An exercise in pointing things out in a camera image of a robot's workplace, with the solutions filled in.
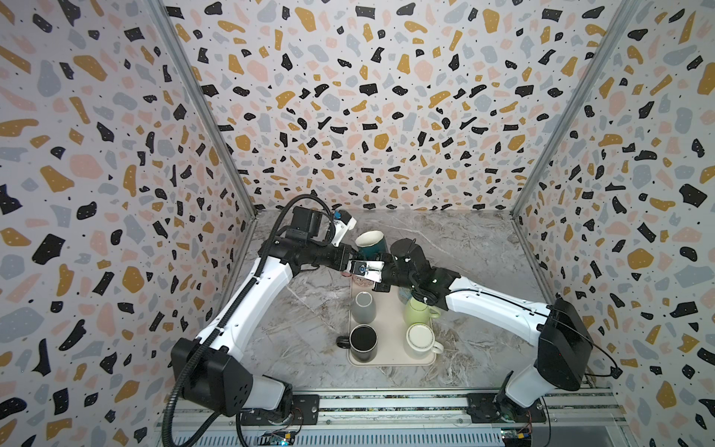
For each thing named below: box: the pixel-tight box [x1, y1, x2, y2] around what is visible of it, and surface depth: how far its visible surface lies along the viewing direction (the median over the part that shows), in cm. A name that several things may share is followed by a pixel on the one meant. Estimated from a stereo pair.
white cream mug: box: [405, 322, 445, 357], surface depth 81 cm
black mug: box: [336, 324, 379, 363], surface depth 80 cm
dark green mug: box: [355, 230, 389, 260], surface depth 77 cm
